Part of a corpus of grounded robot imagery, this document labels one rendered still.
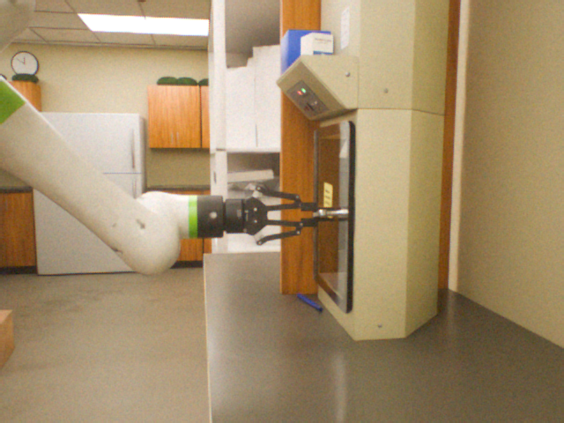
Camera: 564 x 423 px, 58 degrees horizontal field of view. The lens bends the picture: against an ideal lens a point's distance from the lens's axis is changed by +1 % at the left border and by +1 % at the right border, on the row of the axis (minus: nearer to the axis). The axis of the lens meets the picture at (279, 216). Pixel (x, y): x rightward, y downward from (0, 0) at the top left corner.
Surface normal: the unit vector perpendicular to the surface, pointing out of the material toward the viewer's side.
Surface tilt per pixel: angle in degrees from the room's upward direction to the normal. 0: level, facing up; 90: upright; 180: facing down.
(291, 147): 90
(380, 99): 90
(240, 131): 95
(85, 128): 90
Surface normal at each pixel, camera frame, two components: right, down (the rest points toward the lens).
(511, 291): -0.99, 0.02
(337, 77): 0.16, 0.11
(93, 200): 0.43, 0.09
